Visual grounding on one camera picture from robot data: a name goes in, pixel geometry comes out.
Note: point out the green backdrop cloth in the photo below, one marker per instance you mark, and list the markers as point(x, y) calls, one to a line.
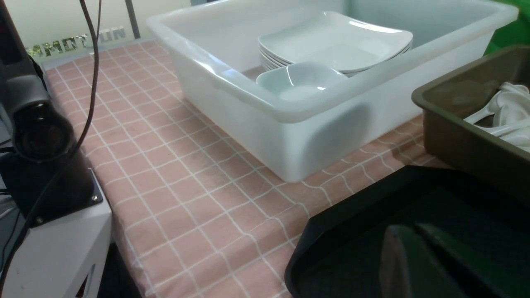
point(516, 33)

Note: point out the black plastic serving tray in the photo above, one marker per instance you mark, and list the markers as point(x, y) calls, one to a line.
point(339, 252)

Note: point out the pink checkered tablecloth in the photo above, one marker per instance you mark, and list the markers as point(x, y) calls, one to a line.
point(196, 215)

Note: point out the small white bowl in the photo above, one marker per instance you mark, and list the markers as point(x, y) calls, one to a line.
point(298, 81)

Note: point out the large white plastic bin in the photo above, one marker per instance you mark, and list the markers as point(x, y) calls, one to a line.
point(215, 52)

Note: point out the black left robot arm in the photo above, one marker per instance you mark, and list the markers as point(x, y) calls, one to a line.
point(46, 178)

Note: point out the olive green plastic bin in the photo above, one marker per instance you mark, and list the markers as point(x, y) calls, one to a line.
point(449, 99)

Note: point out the white square rice plate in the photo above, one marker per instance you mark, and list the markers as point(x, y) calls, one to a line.
point(337, 41)

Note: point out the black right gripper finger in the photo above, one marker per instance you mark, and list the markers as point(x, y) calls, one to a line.
point(423, 261)

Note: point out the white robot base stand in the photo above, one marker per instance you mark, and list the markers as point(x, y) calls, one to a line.
point(64, 258)

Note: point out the white spoon in bin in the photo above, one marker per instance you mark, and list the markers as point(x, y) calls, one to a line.
point(493, 106)

